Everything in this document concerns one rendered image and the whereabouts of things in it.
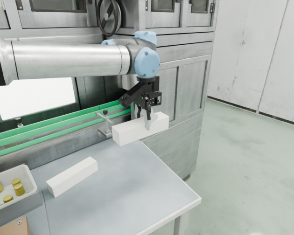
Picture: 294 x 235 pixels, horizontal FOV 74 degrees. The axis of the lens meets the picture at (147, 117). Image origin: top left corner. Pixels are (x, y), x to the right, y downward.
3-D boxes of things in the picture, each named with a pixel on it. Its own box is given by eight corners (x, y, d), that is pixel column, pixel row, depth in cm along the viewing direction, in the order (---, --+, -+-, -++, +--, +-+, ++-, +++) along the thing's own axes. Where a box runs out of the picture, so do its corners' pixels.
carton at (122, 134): (168, 128, 86) (169, 116, 84) (119, 146, 74) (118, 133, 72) (159, 123, 91) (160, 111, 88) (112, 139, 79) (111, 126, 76)
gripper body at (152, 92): (161, 106, 78) (163, 76, 73) (143, 111, 74) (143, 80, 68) (150, 100, 84) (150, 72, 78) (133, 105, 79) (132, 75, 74)
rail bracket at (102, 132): (103, 134, 131) (99, 103, 120) (117, 145, 119) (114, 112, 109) (96, 137, 128) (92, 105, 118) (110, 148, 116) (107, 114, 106)
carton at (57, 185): (98, 169, 105) (96, 161, 102) (55, 197, 89) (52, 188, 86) (91, 165, 109) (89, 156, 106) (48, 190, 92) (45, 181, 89)
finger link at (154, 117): (161, 128, 79) (158, 106, 77) (150, 132, 76) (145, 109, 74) (157, 127, 81) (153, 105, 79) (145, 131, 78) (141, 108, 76)
